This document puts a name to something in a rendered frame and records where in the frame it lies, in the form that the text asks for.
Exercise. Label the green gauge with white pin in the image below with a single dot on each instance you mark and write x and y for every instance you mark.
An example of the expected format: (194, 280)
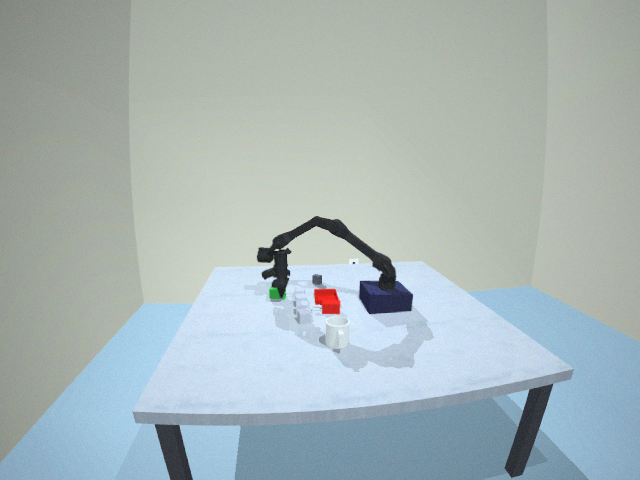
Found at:
(274, 293)

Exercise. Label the white mug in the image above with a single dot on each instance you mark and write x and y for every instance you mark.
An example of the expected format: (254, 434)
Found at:
(337, 332)

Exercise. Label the red block with white cylindrical pin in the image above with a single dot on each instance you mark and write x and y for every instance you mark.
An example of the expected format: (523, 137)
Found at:
(329, 306)

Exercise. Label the red tray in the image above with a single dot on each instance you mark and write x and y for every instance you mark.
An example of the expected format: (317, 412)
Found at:
(327, 294)

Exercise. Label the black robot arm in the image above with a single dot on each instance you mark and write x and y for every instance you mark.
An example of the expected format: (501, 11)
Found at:
(336, 227)

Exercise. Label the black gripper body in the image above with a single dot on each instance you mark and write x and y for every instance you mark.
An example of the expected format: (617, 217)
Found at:
(281, 273)

